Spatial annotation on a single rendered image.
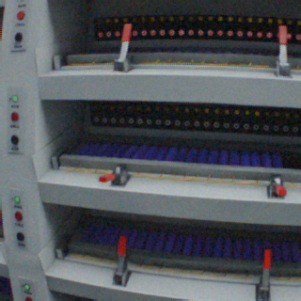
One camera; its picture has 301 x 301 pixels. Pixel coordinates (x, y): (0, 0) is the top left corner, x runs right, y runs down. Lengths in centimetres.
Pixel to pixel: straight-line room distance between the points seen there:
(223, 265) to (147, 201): 20
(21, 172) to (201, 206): 34
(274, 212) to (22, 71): 51
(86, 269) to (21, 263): 14
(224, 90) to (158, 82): 11
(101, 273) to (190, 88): 39
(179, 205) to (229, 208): 8
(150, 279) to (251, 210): 24
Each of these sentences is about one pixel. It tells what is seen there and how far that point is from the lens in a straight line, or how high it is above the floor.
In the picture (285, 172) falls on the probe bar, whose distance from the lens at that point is 58.
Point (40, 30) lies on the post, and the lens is 64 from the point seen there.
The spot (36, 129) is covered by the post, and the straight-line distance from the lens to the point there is 63.
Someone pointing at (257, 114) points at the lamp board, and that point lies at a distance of 68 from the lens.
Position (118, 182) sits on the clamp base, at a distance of 58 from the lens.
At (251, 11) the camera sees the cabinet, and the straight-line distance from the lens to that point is 75.
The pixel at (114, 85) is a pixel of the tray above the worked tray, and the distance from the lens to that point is 56.
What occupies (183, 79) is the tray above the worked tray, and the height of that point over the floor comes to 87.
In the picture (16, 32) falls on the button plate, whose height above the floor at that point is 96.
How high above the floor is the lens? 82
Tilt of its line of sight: 7 degrees down
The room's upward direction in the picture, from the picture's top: 2 degrees clockwise
